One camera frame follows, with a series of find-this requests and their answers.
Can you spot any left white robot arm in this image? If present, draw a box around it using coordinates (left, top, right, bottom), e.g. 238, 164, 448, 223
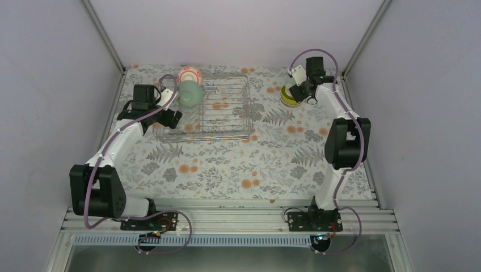
69, 84, 183, 230

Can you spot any pale green bowl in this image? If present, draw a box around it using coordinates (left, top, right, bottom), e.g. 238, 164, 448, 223
178, 80, 204, 108
284, 76, 297, 90

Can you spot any wire dish rack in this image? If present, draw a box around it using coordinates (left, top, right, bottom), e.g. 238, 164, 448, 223
153, 74, 253, 143

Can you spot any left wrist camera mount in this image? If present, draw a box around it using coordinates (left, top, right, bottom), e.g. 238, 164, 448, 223
157, 88, 178, 110

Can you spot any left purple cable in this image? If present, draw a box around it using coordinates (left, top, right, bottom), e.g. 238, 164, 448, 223
83, 74, 179, 229

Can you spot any red patterned white bowl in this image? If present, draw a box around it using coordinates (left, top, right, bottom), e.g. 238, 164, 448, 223
178, 65, 202, 85

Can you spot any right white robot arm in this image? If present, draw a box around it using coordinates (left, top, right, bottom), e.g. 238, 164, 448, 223
288, 57, 371, 231

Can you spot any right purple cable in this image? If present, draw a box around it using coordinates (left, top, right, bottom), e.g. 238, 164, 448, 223
288, 48, 366, 256

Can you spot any floral tablecloth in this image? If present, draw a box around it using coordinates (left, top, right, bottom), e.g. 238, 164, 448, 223
118, 65, 332, 200

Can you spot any grey slotted cable duct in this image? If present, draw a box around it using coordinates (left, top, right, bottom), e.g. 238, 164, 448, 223
73, 233, 312, 248

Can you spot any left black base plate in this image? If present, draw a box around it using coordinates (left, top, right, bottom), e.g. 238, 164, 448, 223
120, 209, 179, 232

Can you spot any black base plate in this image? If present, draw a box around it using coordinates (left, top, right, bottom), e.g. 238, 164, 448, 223
287, 210, 343, 232
120, 209, 179, 232

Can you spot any yellow green bowl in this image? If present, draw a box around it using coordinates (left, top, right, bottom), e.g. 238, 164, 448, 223
280, 86, 300, 104

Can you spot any purple cable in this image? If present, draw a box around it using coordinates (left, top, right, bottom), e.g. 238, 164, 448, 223
288, 48, 366, 256
83, 74, 179, 229

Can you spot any aluminium rail frame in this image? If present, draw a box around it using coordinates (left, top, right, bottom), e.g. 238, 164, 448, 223
60, 197, 400, 235

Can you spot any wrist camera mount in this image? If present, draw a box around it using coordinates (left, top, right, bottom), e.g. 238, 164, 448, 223
157, 88, 178, 110
288, 65, 307, 86

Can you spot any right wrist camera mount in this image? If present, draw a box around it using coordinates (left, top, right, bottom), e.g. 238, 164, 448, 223
288, 65, 307, 86

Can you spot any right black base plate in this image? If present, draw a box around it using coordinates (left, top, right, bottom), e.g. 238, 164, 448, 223
287, 210, 343, 232

